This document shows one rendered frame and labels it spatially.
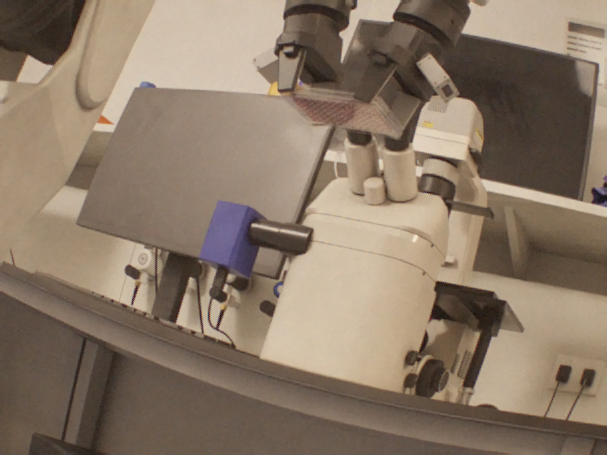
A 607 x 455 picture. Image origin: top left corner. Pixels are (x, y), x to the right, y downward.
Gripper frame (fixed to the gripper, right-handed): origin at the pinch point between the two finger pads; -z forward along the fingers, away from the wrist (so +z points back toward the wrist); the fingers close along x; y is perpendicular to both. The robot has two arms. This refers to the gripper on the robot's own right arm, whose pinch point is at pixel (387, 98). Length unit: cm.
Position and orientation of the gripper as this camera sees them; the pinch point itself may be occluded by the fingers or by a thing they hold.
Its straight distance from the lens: 106.3
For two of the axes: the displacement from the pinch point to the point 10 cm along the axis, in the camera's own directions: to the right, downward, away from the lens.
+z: 4.8, -8.7, 1.2
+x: 4.1, 3.4, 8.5
